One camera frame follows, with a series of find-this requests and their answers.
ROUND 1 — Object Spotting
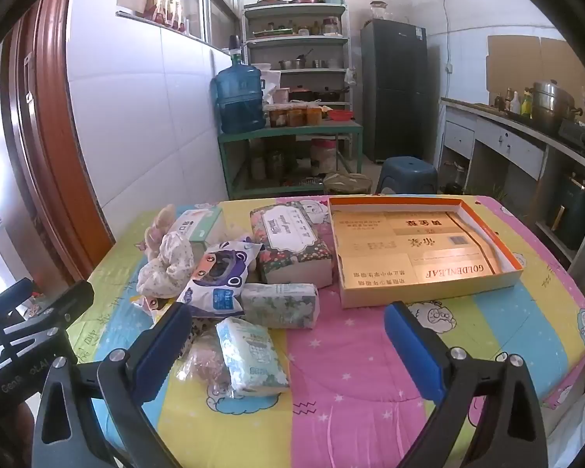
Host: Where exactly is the floral cream cloth bundle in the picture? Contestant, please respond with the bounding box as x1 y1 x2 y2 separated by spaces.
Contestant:
136 231 195 299

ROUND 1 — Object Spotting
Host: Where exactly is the clear bag pink item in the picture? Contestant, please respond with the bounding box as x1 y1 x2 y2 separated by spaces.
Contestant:
175 326 233 398

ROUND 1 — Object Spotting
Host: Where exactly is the purple cartoon wipes pack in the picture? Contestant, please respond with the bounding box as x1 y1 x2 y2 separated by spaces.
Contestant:
177 241 262 319

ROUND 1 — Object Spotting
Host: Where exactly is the pale green tissue pack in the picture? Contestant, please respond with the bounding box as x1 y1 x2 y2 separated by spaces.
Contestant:
216 317 289 396

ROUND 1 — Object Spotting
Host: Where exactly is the grey green tissue pack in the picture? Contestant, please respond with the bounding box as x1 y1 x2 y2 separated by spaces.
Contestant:
239 283 320 330

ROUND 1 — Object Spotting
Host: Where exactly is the pink plush bunny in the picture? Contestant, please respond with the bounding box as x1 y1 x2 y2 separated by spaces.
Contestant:
141 204 176 261

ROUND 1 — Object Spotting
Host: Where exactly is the leopard print cloth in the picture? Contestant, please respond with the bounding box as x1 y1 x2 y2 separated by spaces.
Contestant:
183 318 216 352

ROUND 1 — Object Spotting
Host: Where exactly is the green white tissue box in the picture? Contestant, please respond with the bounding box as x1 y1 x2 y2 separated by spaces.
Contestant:
170 206 226 262

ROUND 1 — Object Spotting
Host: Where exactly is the orange gold shallow box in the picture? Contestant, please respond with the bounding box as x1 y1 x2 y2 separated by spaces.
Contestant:
328 195 524 308

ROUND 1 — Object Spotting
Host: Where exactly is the dark green air fryer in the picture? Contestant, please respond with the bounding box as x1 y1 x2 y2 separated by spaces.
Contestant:
546 172 585 252

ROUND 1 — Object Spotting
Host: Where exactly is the blue plastic stool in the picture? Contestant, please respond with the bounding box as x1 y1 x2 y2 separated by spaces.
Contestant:
376 156 438 195

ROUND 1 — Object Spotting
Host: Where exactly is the grey kitchen counter cabinet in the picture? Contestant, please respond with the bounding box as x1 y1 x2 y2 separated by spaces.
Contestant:
434 98 585 281

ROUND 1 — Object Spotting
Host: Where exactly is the floral tissue pack large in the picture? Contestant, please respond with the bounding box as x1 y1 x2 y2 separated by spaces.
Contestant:
250 200 334 289

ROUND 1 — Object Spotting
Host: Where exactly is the woven round stool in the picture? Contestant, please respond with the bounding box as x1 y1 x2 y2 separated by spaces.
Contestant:
323 172 373 195

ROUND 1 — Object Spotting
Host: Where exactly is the gas stove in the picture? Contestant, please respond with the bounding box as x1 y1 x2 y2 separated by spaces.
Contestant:
558 119 585 154

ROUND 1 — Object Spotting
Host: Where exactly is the green metal shelf table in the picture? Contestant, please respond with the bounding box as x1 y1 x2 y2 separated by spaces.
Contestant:
217 121 362 200

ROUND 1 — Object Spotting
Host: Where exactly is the blue water jug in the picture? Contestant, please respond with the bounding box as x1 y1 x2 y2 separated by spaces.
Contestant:
213 35 266 134

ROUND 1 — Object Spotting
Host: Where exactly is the steel steamer pot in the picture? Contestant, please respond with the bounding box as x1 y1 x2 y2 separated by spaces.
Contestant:
532 79 583 135

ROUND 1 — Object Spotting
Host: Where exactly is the red bowl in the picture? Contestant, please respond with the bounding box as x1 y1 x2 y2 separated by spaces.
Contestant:
328 109 354 122

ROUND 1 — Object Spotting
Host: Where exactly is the black refrigerator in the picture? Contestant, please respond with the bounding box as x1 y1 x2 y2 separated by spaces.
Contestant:
360 19 429 162

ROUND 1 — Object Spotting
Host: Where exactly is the white storage shelf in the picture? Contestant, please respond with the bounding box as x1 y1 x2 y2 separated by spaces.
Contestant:
242 0 355 110

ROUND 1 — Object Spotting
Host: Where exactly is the brown wooden door frame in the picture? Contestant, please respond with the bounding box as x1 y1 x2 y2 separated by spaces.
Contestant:
0 0 114 289

